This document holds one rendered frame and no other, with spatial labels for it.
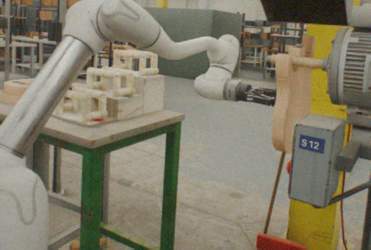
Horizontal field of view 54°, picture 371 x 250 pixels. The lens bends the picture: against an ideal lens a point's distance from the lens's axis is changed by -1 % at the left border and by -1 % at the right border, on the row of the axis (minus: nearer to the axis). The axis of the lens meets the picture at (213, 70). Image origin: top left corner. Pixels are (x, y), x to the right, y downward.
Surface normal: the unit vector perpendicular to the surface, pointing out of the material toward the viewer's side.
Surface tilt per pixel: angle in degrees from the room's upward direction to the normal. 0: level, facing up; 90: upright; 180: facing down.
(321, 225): 90
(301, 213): 90
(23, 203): 70
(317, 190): 90
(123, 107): 90
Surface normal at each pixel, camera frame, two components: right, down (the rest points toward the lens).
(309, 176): -0.49, 0.06
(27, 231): 0.79, 0.04
